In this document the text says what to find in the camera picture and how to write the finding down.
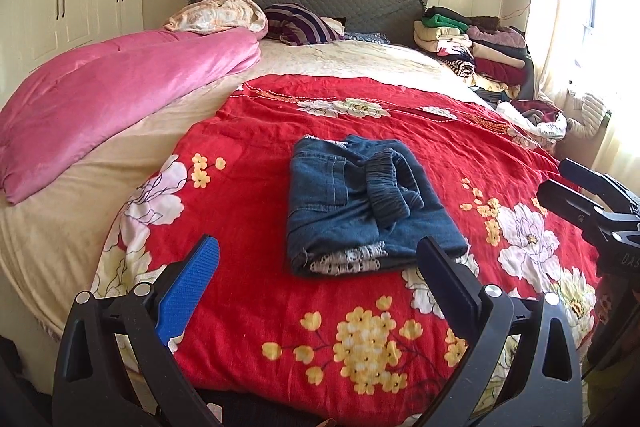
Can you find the pile of folded clothes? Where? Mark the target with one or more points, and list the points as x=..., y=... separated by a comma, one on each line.
x=465, y=47

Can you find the dark patterned pillow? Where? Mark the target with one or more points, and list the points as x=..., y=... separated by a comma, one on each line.
x=367, y=38

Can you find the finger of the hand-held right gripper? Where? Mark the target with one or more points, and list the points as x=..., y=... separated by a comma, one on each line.
x=560, y=199
x=582, y=173

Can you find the folded floral quilt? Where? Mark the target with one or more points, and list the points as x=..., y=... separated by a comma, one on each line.
x=215, y=14

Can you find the purple striped pillow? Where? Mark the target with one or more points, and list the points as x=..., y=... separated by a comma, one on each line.
x=300, y=24

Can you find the bed with cream sheet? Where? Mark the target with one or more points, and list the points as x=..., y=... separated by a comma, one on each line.
x=350, y=62

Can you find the pink quilt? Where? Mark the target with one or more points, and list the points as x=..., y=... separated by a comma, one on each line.
x=100, y=92

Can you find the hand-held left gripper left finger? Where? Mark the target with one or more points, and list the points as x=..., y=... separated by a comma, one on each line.
x=190, y=287

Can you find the white and red clothes heap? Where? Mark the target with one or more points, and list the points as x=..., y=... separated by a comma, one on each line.
x=537, y=117

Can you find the cream curtain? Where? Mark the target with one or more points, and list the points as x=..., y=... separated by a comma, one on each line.
x=555, y=7

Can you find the blue denim pants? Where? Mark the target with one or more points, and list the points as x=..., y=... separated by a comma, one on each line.
x=340, y=207

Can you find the red floral blanket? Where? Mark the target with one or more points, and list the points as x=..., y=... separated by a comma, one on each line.
x=250, y=187

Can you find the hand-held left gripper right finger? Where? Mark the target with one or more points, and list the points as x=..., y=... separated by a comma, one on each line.
x=450, y=282

